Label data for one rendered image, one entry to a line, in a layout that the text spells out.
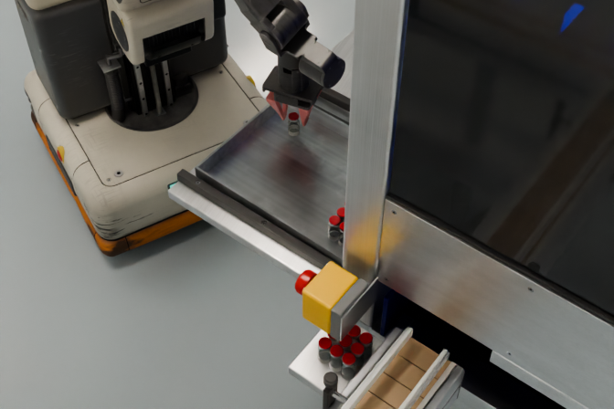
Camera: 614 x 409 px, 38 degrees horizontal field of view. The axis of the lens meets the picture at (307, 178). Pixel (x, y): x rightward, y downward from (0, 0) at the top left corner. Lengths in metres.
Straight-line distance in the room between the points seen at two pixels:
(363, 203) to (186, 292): 1.40
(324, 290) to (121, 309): 1.33
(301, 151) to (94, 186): 0.94
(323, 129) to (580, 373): 0.75
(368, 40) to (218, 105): 1.66
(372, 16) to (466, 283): 0.40
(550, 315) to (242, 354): 1.40
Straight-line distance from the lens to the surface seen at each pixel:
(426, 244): 1.20
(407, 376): 1.36
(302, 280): 1.34
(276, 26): 1.49
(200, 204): 1.62
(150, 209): 2.52
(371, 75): 1.06
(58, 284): 2.67
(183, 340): 2.49
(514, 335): 1.24
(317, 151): 1.69
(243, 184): 1.63
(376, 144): 1.13
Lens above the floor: 2.11
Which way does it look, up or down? 48 degrees down
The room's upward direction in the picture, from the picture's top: straight up
